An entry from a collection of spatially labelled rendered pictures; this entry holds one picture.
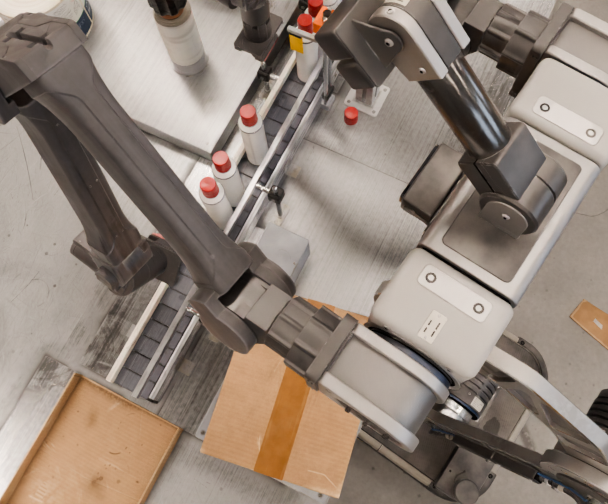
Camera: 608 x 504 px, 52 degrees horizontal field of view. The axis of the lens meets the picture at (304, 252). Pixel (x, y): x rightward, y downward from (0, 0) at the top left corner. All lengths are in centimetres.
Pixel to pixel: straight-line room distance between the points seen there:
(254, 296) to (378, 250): 71
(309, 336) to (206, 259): 15
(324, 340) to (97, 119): 34
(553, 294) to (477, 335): 170
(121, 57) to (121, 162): 101
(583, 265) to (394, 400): 181
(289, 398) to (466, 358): 46
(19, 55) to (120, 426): 93
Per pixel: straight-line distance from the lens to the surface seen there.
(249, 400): 109
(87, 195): 86
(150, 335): 139
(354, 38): 59
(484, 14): 94
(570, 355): 237
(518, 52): 91
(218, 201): 126
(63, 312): 152
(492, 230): 73
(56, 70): 67
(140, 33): 171
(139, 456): 142
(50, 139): 79
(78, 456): 146
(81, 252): 109
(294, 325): 72
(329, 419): 108
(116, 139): 68
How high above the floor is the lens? 220
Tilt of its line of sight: 73 degrees down
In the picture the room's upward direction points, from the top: 8 degrees counter-clockwise
